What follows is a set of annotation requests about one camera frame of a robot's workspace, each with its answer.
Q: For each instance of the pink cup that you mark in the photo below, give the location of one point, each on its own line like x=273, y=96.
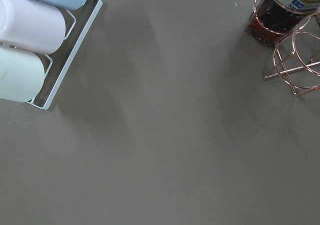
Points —
x=31, y=25

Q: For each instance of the white wire cup rack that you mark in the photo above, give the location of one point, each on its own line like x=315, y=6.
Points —
x=57, y=64

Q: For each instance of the mint green cup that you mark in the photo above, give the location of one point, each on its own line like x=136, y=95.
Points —
x=22, y=74

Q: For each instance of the copper wire bottle rack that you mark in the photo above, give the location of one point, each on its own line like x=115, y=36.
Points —
x=296, y=56

